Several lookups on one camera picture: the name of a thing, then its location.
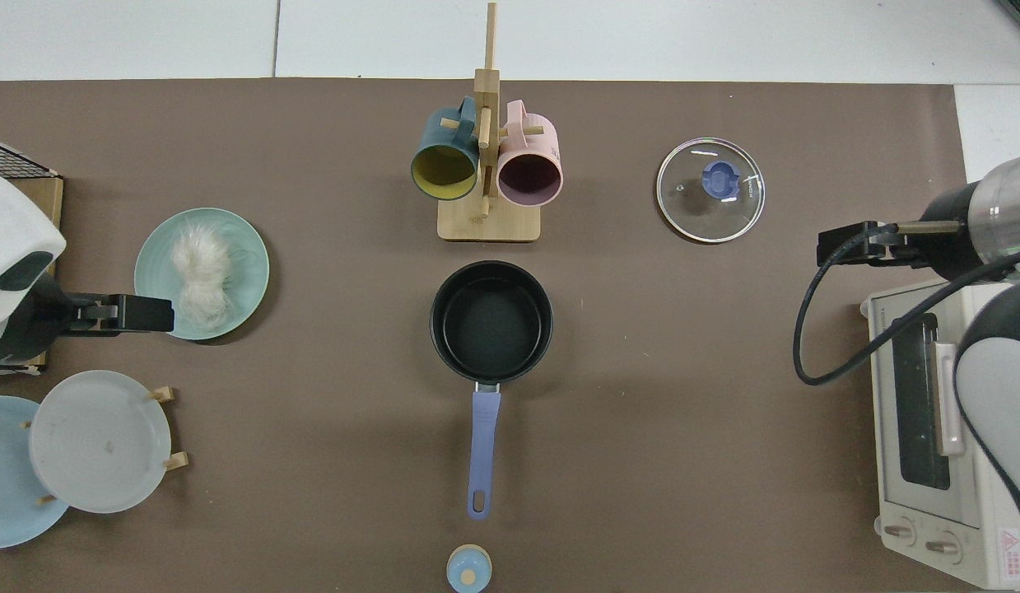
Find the glass lid blue knob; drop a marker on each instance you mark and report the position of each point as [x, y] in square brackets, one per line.
[721, 179]

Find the brown table cloth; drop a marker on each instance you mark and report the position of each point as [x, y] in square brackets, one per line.
[312, 453]

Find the small blue round thing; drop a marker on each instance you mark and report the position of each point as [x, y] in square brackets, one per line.
[456, 564]

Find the white vermicelli bundle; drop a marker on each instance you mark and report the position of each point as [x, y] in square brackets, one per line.
[201, 272]

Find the teal mug yellow inside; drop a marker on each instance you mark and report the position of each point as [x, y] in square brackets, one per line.
[434, 132]

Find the wooden plate rack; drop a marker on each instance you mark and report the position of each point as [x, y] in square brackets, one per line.
[165, 394]

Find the light blue plate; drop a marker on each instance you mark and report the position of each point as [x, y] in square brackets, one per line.
[3, 478]

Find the pink mug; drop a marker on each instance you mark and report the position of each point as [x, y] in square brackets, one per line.
[538, 144]

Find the green plate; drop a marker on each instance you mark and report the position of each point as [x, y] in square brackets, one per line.
[160, 247]

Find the pale toaster oven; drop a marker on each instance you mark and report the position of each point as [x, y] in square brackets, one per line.
[884, 461]

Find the wooden cup stand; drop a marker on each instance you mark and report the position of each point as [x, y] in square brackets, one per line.
[489, 226]

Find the grey plate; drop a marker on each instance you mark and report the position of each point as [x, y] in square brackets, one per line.
[98, 441]

